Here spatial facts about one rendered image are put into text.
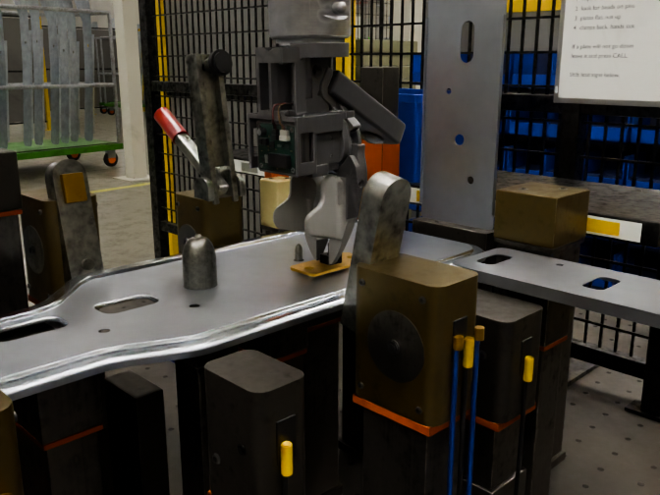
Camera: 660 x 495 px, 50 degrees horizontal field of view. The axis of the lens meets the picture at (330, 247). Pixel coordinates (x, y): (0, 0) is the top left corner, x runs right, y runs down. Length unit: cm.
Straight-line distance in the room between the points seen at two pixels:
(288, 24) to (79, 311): 31
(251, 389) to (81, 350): 14
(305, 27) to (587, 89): 60
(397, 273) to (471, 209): 38
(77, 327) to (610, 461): 71
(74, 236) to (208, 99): 22
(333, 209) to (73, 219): 27
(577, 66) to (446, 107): 28
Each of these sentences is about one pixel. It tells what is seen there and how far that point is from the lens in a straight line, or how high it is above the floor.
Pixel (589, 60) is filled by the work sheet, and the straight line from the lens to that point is 115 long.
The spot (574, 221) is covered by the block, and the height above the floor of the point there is 103.
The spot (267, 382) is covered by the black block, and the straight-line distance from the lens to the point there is 50.
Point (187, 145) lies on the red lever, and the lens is 89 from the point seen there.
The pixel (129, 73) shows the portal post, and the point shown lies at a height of 110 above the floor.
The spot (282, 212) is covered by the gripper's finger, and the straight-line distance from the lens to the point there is 70.
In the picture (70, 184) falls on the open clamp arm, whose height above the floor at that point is 109.
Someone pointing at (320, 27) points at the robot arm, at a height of 124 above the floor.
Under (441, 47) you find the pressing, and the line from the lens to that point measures 94.
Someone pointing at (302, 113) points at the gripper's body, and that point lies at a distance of 65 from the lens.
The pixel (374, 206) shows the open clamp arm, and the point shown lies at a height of 109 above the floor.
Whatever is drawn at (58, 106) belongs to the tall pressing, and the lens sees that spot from 874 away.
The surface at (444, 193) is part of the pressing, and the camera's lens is 95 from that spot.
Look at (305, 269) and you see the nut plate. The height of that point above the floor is 101.
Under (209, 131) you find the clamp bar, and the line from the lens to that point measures 84.
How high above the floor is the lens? 121
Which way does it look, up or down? 15 degrees down
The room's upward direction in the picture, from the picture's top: straight up
